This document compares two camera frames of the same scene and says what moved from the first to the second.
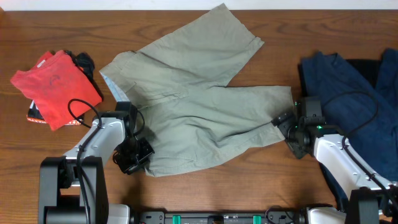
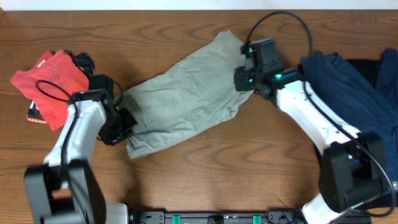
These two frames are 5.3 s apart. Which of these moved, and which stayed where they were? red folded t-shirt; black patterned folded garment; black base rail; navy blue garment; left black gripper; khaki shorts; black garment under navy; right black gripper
Moved: right black gripper; left black gripper; khaki shorts
Stayed: black patterned folded garment; black base rail; navy blue garment; red folded t-shirt; black garment under navy
